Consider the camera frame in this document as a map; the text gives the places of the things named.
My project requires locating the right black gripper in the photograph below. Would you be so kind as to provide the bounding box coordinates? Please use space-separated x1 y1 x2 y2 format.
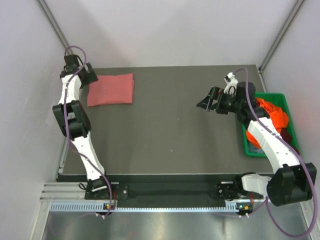
196 86 242 115

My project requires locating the pink t shirt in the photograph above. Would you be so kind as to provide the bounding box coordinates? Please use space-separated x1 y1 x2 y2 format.
87 73 135 107

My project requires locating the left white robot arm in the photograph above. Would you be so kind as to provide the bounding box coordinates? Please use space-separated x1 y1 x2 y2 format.
52 54 114 200

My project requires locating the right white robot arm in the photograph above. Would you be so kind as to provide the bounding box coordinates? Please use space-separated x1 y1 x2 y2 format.
197 82 317 207

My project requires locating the light blue t shirt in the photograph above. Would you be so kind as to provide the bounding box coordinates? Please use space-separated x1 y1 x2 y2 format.
248 145 264 154

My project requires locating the green plastic bin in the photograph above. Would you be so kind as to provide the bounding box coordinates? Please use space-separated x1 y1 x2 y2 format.
242 92 299 158

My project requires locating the orange t shirt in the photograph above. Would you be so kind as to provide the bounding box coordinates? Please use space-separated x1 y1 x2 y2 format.
256 97 289 133

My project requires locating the maroon t shirt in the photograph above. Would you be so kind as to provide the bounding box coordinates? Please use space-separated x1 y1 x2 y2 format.
280 127 300 155

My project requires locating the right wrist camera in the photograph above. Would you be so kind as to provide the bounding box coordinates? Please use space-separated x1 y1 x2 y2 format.
223 72 239 96

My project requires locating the left aluminium frame post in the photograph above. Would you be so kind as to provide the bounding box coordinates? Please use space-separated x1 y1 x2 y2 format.
35 0 76 70

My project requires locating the aluminium frame post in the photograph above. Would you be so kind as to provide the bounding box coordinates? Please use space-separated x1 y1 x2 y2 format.
258 0 307 75
35 0 76 70

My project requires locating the aluminium front rail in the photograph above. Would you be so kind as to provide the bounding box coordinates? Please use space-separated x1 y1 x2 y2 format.
39 182 85 202

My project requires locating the grey slotted cable duct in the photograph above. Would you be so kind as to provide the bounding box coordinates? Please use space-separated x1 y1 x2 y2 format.
50 202 252 213

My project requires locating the right aluminium frame post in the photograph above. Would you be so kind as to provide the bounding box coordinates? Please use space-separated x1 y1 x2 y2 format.
258 0 307 75

